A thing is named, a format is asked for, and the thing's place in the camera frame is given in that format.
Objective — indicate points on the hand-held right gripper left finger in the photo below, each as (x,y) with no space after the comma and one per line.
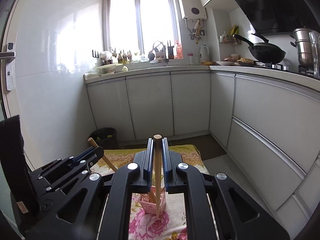
(151,165)

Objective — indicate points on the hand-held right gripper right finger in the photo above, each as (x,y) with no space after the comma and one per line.
(164,165)

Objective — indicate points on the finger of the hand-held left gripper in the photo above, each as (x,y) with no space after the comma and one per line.
(75,172)
(62,160)

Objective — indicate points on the tan bamboo chopstick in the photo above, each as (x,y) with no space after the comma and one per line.
(111,165)
(158,180)

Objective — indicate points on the set of wooden chopsticks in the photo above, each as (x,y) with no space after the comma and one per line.
(151,195)

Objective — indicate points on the pink perforated chopstick holder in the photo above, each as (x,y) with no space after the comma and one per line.
(150,208)

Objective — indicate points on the floral printed cloth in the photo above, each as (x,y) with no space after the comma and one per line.
(192,160)

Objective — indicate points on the black woven trash bin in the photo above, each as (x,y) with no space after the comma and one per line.
(107,140)

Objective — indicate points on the dark floor mat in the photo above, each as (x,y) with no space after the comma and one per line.
(212,147)

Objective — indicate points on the white cabinet door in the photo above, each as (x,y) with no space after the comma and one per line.
(150,105)
(222,107)
(191,102)
(110,107)

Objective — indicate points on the white cabinet drawer front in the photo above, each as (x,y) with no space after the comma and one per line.
(275,115)
(260,165)

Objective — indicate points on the small white round item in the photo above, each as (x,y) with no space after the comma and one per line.
(125,69)

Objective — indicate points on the pale green bowl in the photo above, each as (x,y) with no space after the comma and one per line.
(106,70)

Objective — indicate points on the small jar pink lid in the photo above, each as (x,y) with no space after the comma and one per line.
(190,60)

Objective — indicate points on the dark round teapot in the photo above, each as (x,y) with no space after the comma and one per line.
(151,56)

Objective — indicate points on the row of small bottles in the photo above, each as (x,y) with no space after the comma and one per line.
(122,58)

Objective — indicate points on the black box with antennas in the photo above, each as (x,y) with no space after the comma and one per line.
(170,52)

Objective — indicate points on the white plastic bag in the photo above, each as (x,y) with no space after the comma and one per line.
(105,55)

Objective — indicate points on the orange red package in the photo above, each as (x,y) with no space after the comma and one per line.
(178,51)

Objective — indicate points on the white kettle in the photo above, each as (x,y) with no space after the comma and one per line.
(203,55)

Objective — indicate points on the white plate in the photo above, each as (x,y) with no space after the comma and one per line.
(225,63)

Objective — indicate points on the small beige cup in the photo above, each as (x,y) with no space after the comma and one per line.
(235,57)

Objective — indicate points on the flat woven basket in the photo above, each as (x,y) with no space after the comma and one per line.
(246,60)

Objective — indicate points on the water heater pipes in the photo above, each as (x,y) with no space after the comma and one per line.
(197,28)

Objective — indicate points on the kitchen window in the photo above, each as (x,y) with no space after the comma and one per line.
(125,22)

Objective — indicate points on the gas stove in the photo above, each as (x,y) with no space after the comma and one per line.
(280,67)

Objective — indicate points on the black wok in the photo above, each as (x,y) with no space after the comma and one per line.
(267,53)

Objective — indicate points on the yellow bag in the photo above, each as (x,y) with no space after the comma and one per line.
(234,30)

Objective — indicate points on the white water heater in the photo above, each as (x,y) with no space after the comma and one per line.
(192,5)

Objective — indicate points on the steel steamer pot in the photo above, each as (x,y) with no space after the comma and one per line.
(303,47)

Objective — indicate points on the black range hood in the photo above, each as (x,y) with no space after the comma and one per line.
(270,5)

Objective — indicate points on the wall socket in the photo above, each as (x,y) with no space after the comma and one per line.
(202,33)

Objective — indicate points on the wall spice rack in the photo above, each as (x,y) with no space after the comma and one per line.
(226,40)

